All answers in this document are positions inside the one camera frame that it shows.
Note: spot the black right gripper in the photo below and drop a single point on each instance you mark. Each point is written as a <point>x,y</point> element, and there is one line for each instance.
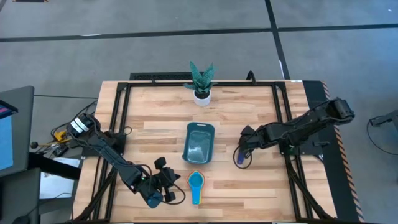
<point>253,140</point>

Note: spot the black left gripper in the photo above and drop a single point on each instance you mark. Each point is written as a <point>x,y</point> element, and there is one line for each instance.
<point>155,183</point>

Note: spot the purple measuring cup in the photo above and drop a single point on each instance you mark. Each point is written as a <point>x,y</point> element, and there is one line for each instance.
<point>240,159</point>

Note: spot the orange-yellow measuring cup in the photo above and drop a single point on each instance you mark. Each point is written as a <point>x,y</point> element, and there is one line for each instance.
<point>195,171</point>

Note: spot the light blue measuring cup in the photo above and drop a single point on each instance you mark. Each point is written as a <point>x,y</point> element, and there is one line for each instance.
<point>196,182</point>

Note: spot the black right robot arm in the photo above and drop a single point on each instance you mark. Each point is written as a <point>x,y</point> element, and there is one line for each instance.
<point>304,127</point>

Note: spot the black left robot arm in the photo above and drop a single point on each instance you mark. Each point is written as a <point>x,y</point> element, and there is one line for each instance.
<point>109,152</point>

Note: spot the teal plastic basket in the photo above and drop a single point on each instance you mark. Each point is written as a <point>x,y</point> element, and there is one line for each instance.
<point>198,146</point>

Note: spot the snake plant in white pot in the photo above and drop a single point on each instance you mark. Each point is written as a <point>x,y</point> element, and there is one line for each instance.
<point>202,98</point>

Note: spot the black hazard-striped mat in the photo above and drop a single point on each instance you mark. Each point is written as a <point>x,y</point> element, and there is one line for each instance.
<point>342,186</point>

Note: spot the white paper sheet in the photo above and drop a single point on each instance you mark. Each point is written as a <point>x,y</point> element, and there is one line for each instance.
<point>56,183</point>

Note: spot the black beam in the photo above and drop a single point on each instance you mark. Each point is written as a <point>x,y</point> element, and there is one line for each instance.
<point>53,166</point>

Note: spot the black round knob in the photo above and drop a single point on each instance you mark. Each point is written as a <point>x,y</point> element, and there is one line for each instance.
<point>34,145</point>

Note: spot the grey floor stand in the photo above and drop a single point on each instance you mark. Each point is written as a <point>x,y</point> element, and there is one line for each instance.
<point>385,119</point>

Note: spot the blue screen monitor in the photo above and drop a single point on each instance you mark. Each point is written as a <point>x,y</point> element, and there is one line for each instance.
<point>5,143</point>

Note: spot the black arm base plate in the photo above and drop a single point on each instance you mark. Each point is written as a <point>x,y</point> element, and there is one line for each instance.
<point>311,151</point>
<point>90,152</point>

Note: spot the black aluminium table frame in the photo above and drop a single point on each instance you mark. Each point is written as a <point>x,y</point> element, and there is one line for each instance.
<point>155,84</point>

